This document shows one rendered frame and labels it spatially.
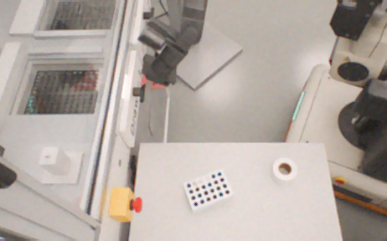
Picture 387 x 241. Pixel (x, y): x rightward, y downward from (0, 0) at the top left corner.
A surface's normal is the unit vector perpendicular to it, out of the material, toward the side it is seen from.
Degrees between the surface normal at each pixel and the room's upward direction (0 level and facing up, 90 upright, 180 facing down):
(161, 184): 0
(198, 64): 3
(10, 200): 90
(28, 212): 90
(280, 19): 0
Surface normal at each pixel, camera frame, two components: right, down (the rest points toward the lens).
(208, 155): -0.06, -0.48
